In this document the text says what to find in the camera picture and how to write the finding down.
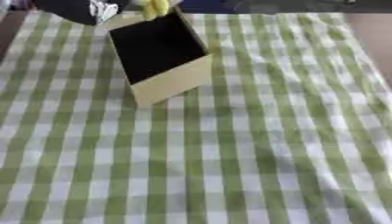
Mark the yellow toy banana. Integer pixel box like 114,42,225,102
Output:
133,0,173,21

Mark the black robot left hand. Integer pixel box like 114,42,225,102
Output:
31,0,124,26

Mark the tan cardboard box black inside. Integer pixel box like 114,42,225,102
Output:
104,8,214,107

